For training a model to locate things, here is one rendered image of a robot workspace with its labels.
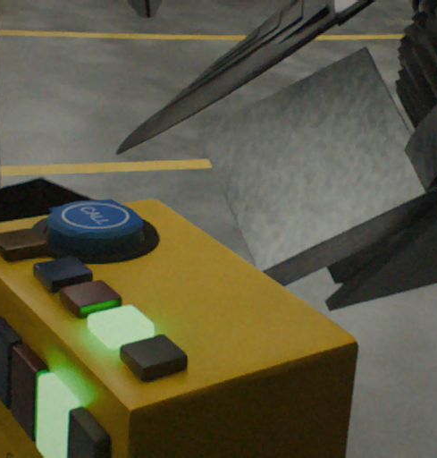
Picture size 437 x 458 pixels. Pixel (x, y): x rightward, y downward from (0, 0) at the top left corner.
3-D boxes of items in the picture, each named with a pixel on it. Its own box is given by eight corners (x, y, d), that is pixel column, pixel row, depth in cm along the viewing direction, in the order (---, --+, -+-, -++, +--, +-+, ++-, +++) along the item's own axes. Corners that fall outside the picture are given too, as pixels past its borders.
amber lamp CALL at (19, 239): (49, 255, 42) (49, 241, 42) (5, 263, 41) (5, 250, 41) (30, 239, 43) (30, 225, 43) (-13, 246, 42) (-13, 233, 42)
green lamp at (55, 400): (77, 474, 36) (80, 400, 35) (61, 480, 36) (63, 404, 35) (51, 442, 38) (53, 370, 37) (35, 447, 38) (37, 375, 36)
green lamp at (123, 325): (155, 338, 36) (155, 324, 36) (109, 351, 35) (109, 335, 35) (130, 317, 38) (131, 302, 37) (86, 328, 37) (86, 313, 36)
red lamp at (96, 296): (123, 310, 38) (123, 296, 38) (79, 321, 37) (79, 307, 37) (101, 291, 39) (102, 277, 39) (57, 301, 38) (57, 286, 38)
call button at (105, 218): (157, 257, 44) (159, 221, 43) (71, 275, 42) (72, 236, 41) (114, 224, 47) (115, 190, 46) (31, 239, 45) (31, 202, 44)
